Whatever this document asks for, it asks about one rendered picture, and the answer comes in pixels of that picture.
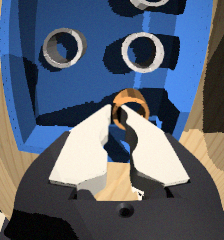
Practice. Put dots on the blue crate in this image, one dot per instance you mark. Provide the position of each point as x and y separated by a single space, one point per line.
44 101

